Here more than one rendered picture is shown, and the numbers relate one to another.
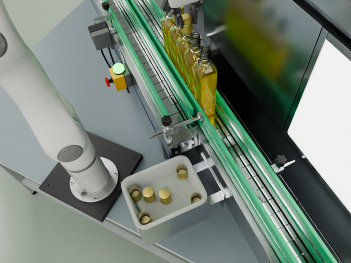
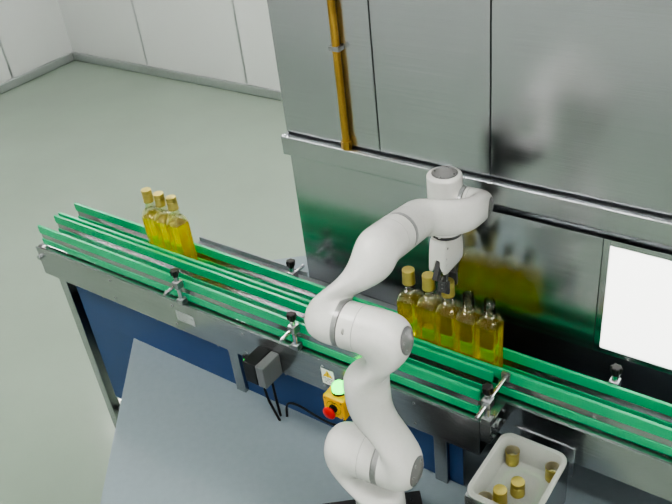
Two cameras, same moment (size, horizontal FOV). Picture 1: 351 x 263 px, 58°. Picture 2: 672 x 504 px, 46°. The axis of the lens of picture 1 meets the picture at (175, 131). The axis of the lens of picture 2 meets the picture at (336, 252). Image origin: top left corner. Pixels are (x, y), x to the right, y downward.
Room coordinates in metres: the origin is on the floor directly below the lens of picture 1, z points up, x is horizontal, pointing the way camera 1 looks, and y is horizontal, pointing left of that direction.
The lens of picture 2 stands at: (-0.47, 1.05, 2.56)
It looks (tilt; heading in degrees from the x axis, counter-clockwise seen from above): 34 degrees down; 327
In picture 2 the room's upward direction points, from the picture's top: 7 degrees counter-clockwise
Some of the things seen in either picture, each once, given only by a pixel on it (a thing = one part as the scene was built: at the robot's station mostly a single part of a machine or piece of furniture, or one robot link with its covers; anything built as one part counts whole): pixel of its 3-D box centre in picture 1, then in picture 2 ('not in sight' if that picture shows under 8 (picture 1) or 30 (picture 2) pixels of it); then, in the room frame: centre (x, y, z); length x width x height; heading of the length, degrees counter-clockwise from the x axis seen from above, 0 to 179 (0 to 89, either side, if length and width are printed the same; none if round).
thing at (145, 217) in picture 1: (145, 219); not in sight; (0.31, 0.12, 0.96); 0.04 x 0.04 x 0.04
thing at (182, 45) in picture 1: (188, 63); (449, 333); (0.74, -0.07, 1.16); 0.06 x 0.06 x 0.21; 18
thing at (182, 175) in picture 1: (182, 172); (512, 456); (0.45, 0.00, 0.96); 0.04 x 0.04 x 0.04
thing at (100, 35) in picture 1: (100, 36); (262, 367); (1.18, 0.28, 0.96); 0.08 x 0.08 x 0.08; 18
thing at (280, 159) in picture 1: (282, 168); (616, 381); (0.35, -0.27, 1.11); 0.07 x 0.04 x 0.13; 108
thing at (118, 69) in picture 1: (118, 68); (339, 387); (0.91, 0.19, 1.01); 0.04 x 0.04 x 0.03
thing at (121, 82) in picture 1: (120, 78); (340, 401); (0.91, 0.19, 0.96); 0.07 x 0.07 x 0.07; 18
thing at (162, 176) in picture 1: (164, 195); (517, 485); (0.38, 0.06, 0.97); 0.22 x 0.17 x 0.09; 108
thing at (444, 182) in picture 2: not in sight; (446, 196); (0.73, -0.07, 1.58); 0.09 x 0.08 x 0.13; 24
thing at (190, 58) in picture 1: (196, 75); (469, 340); (0.68, -0.08, 1.16); 0.06 x 0.06 x 0.21; 17
